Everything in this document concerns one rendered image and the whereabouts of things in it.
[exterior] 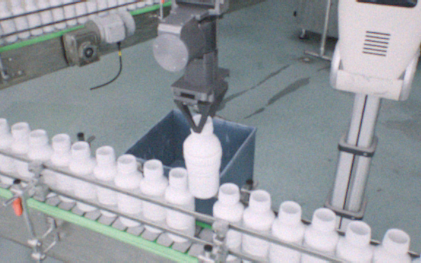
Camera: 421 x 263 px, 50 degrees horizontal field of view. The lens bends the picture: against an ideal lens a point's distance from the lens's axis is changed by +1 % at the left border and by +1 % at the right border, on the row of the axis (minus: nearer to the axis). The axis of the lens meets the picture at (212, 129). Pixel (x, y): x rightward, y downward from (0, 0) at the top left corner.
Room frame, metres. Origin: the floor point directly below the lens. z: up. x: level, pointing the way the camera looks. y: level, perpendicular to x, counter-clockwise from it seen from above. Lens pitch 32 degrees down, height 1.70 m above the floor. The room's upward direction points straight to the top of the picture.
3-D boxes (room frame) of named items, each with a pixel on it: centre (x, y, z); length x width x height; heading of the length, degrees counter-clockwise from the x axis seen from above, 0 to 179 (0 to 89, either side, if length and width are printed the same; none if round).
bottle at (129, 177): (0.76, 0.18, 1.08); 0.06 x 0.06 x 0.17
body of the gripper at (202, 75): (0.69, 0.02, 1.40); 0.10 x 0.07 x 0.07; 155
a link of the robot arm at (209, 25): (0.68, 0.02, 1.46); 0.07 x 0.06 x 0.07; 155
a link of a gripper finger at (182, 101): (0.68, 0.02, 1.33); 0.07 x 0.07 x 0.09; 65
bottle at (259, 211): (0.64, -0.09, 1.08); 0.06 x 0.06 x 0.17
